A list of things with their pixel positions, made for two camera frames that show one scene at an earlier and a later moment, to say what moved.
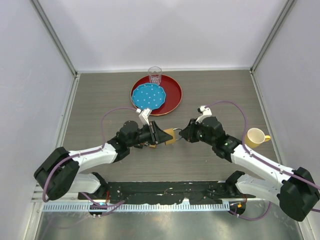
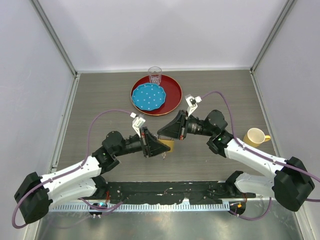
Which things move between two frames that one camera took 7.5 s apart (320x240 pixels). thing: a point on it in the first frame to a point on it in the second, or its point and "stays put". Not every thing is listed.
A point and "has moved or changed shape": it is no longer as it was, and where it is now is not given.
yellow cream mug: [255, 137] stays put
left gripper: [159, 136] to [151, 145]
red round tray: [173, 95] stays put
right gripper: [187, 133] to [173, 129]
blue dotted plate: [148, 96] stays put
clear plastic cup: [155, 74] stays put
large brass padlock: [173, 139] has moved or changed shape
